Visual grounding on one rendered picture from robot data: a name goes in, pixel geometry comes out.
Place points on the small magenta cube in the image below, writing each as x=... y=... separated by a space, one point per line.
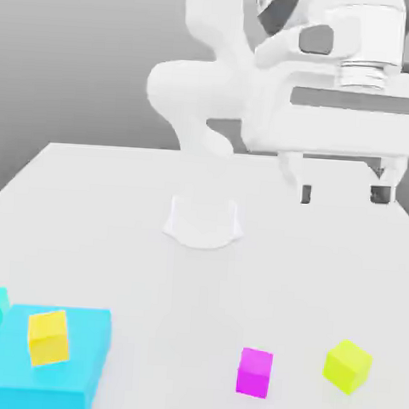
x=253 y=372

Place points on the large cyan box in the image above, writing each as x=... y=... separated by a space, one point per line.
x=79 y=363

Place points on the small yellow cube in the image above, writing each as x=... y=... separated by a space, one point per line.
x=48 y=338

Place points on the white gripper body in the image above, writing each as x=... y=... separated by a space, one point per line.
x=331 y=130

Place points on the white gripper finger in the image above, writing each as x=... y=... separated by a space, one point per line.
x=292 y=169
x=393 y=175

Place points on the small lime cube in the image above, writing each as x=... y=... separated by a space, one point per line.
x=347 y=366

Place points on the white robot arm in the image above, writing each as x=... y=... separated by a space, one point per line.
x=211 y=96

